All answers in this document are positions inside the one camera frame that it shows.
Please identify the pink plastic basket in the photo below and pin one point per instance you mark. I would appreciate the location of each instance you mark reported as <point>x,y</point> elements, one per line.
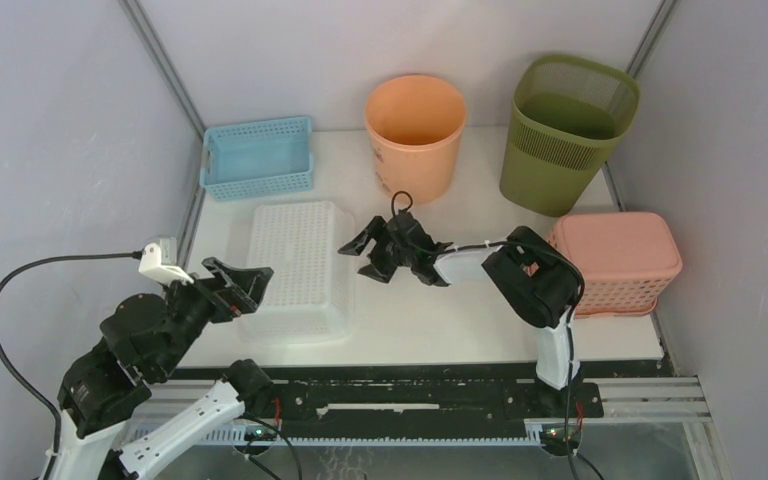
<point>626,258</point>

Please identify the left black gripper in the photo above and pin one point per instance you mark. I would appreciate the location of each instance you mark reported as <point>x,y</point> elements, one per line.
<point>233,290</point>

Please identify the white cable duct strip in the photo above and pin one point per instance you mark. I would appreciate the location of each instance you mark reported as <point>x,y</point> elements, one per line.
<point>241,434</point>

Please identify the blue plastic basket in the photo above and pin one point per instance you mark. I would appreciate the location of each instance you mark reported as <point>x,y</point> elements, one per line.
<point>257,159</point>

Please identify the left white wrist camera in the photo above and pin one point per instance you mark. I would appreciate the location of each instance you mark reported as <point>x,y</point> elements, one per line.
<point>158,263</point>

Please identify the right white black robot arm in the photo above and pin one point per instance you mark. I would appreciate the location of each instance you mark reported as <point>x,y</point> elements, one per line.
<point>540,285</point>

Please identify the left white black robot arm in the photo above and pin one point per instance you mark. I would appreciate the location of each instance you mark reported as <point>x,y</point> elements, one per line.
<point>142,343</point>

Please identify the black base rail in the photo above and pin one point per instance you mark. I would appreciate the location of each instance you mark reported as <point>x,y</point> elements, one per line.
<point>440,400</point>

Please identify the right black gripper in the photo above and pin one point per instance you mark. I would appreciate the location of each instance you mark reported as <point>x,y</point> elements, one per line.
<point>376,228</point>

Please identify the green mesh waste bin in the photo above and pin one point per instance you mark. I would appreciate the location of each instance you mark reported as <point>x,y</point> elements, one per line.
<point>568,116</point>

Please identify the orange round bin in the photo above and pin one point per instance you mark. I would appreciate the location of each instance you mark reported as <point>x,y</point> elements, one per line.
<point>415,124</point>

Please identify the white plastic basket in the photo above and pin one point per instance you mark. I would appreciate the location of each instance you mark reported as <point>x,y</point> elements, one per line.
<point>310,296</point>

